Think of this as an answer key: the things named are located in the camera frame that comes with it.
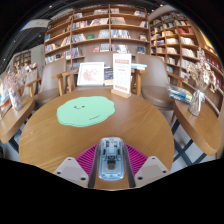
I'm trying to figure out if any white red sign on stand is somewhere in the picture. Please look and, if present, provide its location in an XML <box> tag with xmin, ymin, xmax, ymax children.
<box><xmin>110</xmin><ymin>53</ymin><xmax>133</xmax><ymax>99</ymax></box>

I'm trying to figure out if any white framed picture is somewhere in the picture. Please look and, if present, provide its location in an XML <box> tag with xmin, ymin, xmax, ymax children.
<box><xmin>76</xmin><ymin>61</ymin><xmax>105</xmax><ymax>88</ymax></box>

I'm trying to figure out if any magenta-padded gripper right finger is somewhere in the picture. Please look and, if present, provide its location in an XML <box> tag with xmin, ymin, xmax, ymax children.
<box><xmin>122</xmin><ymin>143</ymin><xmax>170</xmax><ymax>189</ymax></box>

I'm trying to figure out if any wooden bookshelf with yellow poster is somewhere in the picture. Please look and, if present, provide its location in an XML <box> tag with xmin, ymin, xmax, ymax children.
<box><xmin>148</xmin><ymin>9</ymin><xmax>224</xmax><ymax>114</ymax></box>

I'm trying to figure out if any dark blue book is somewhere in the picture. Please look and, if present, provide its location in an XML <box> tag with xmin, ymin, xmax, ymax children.
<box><xmin>103</xmin><ymin>67</ymin><xmax>114</xmax><ymax>87</ymax></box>

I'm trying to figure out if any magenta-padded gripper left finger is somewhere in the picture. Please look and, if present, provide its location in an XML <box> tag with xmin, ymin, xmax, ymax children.
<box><xmin>53</xmin><ymin>143</ymin><xmax>101</xmax><ymax>190</ymax></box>

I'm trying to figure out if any green wavy-edged mouse pad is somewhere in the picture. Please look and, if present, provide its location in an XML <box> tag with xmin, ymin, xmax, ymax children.
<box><xmin>55</xmin><ymin>95</ymin><xmax>116</xmax><ymax>128</ymax></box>

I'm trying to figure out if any translucent light blue computer mouse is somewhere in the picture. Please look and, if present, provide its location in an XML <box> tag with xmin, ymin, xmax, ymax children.
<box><xmin>97</xmin><ymin>136</ymin><xmax>127</xmax><ymax>182</ymax></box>

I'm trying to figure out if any brown leather armchair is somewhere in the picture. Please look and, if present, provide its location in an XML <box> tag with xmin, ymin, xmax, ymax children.
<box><xmin>134</xmin><ymin>53</ymin><xmax>174</xmax><ymax>111</ymax></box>
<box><xmin>33</xmin><ymin>59</ymin><xmax>73</xmax><ymax>109</ymax></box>
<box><xmin>51</xmin><ymin>51</ymin><xmax>148</xmax><ymax>98</ymax></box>

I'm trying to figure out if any small distant wooden bookshelf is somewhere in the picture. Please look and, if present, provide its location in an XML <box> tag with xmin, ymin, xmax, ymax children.
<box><xmin>12</xmin><ymin>49</ymin><xmax>33</xmax><ymax>71</ymax></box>

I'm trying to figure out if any round wooden side table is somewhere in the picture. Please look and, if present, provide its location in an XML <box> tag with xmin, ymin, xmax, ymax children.
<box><xmin>0</xmin><ymin>95</ymin><xmax>36</xmax><ymax>145</ymax></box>
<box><xmin>172</xmin><ymin>99</ymin><xmax>224</xmax><ymax>157</ymax></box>

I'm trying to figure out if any white hanging ceiling sign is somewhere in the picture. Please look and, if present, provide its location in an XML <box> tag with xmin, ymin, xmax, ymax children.
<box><xmin>19</xmin><ymin>18</ymin><xmax>51</xmax><ymax>32</ymax></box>

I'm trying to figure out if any pile of wrapped books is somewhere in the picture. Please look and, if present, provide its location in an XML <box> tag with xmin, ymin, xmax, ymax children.
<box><xmin>167</xmin><ymin>83</ymin><xmax>194</xmax><ymax>104</ymax></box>

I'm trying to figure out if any colourful display stand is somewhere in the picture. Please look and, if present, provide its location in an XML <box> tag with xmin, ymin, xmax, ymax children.
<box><xmin>0</xmin><ymin>78</ymin><xmax>11</xmax><ymax>114</ymax></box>

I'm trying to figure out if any stack of blue books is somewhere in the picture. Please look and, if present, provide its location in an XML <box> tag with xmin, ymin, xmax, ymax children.
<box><xmin>130</xmin><ymin>62</ymin><xmax>148</xmax><ymax>72</ymax></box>

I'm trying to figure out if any glass vase with dried flowers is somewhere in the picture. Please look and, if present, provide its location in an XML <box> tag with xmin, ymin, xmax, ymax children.
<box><xmin>3</xmin><ymin>63</ymin><xmax>38</xmax><ymax>112</ymax></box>
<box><xmin>185</xmin><ymin>48</ymin><xmax>218</xmax><ymax>118</ymax></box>

